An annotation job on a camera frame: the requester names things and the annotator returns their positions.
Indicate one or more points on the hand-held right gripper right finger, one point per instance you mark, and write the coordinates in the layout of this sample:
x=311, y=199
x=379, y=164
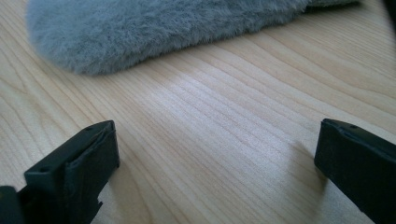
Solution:
x=361, y=168

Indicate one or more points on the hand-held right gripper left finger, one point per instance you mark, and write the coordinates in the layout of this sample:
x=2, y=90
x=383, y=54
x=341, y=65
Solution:
x=77, y=174

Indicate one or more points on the grey fluffy slipper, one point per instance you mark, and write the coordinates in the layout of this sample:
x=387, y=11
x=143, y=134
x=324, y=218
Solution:
x=149, y=31

